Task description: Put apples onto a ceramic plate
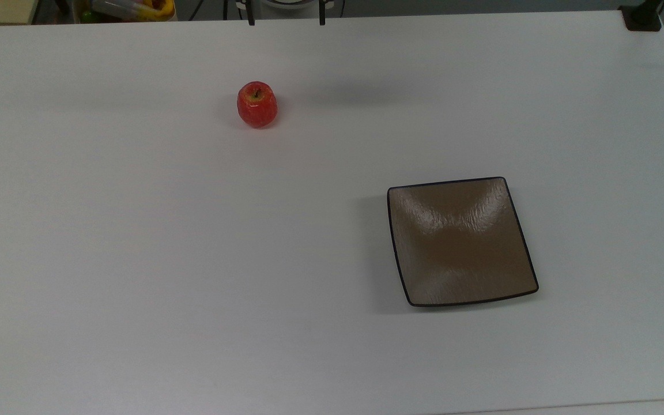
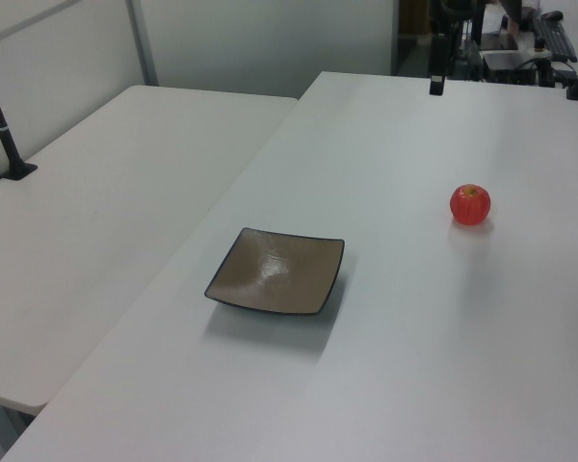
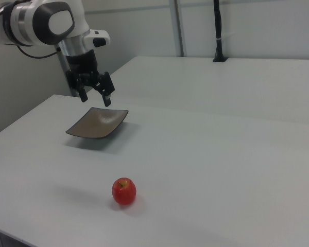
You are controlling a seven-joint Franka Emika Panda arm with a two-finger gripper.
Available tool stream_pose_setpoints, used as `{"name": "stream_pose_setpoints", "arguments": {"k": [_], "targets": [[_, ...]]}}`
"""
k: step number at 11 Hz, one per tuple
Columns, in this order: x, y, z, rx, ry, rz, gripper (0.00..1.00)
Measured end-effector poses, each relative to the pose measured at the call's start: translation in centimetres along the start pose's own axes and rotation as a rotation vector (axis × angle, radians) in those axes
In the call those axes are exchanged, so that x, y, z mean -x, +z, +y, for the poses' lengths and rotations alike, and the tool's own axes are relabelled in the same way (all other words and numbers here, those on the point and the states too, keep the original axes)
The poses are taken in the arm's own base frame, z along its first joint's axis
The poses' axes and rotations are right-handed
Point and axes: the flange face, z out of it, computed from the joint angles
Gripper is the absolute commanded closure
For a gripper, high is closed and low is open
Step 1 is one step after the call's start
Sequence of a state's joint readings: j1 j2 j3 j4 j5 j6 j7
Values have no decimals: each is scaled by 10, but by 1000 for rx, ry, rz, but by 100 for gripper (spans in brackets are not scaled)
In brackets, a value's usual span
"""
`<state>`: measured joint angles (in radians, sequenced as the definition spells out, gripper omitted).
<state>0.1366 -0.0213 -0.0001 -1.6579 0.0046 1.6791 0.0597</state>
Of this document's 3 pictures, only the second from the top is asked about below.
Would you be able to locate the black keyboard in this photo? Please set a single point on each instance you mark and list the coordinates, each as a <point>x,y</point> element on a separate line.
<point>556,41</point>

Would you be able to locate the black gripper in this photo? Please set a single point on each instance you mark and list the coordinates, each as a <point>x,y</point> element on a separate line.
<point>438,53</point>

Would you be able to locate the red apple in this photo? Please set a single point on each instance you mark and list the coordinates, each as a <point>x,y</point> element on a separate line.
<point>470,204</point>

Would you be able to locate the black box with grey lid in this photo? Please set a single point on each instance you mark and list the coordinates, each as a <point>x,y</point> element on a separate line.
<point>508,65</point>

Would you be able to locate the grey partition frame post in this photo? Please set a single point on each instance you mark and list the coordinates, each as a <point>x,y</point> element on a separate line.
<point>142,43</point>

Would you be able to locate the black pole with white band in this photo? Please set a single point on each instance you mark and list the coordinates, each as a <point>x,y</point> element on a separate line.
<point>0,120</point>

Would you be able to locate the brown square ceramic plate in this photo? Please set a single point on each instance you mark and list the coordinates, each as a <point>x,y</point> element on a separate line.
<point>279,274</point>

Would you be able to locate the black computer mouse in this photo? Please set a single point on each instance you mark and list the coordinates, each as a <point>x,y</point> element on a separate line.
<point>552,15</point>

